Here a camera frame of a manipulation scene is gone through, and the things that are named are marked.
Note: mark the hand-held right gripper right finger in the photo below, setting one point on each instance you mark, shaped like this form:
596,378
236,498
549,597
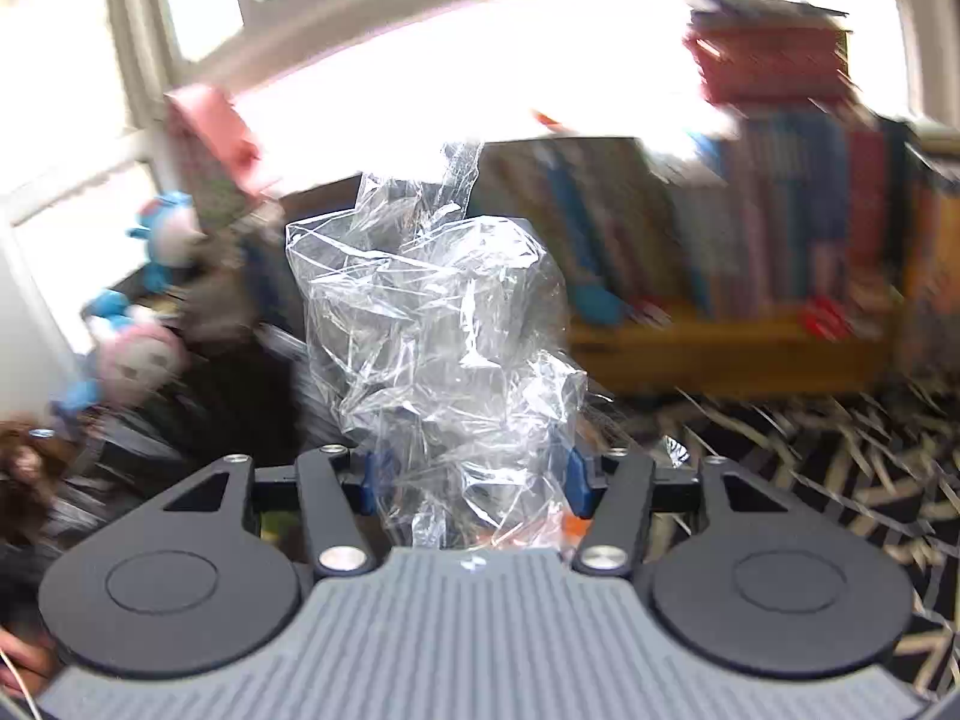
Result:
576,480

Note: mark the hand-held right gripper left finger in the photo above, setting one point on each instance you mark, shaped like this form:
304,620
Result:
371,481

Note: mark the clear plastic bag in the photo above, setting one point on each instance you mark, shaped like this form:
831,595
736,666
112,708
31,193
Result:
427,300

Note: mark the wooden desk shelf with drawers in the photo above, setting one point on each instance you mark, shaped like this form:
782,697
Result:
712,360

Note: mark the pink white plush toy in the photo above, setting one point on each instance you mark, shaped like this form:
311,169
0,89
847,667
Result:
139,360

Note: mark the black cream patterned tablecloth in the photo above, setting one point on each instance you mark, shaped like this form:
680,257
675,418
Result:
862,465

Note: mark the row of books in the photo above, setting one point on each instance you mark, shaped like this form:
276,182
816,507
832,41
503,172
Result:
750,225

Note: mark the blue plush toy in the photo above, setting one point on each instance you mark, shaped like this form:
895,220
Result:
169,229

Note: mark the brown-haired doll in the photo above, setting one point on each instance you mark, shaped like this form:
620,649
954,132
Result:
26,465

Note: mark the pink box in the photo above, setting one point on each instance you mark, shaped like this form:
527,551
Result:
217,127

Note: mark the white window frame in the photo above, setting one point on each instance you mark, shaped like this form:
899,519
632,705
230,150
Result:
135,52

